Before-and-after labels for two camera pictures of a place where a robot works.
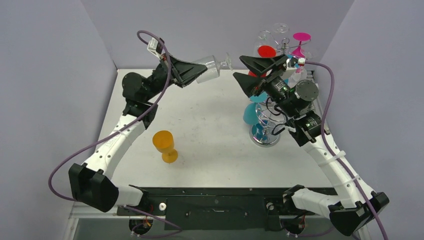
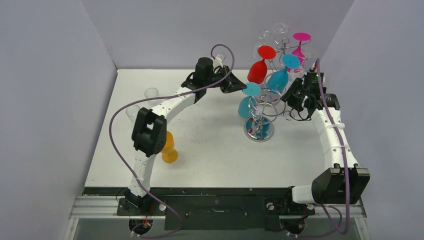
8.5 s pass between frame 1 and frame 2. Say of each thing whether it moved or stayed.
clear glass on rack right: stayed
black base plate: stayed
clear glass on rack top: stayed
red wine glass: stayed
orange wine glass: stayed
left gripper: moved
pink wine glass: stayed
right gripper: moved
